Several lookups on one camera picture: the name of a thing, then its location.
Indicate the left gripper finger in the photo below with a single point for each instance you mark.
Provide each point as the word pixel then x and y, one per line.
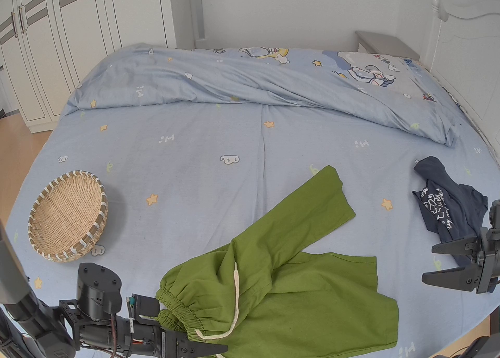
pixel 199 350

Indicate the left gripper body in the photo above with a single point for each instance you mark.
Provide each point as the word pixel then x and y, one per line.
pixel 136 339

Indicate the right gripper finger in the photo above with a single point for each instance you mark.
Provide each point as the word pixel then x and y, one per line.
pixel 457 276
pixel 461 245

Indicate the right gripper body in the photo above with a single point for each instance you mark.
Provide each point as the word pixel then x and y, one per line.
pixel 490 262

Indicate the green shorts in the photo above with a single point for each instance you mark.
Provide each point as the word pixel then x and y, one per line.
pixel 312 301

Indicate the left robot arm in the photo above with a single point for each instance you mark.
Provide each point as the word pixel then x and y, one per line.
pixel 95 290

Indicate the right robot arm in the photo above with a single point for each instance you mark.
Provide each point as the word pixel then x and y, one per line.
pixel 488 348

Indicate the round woven basket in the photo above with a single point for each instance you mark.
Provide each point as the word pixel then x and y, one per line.
pixel 66 212

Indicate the bed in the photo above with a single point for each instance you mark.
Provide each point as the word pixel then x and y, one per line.
pixel 195 176

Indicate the dark blue T-shirt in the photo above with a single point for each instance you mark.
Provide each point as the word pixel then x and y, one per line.
pixel 453 200

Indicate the white printed pillow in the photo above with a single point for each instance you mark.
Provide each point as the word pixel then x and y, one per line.
pixel 367 71

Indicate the grey bedside table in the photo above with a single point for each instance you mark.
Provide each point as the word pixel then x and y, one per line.
pixel 382 42

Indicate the pale blue quilt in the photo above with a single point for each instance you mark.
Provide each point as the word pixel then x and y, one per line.
pixel 234 83

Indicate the white wardrobe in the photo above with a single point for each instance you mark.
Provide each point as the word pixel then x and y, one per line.
pixel 58 36

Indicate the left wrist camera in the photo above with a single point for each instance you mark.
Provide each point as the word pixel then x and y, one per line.
pixel 146 305

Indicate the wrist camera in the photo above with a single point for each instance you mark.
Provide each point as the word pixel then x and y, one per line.
pixel 495 214
pixel 146 305

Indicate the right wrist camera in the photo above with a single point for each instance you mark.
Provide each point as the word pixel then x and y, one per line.
pixel 495 214

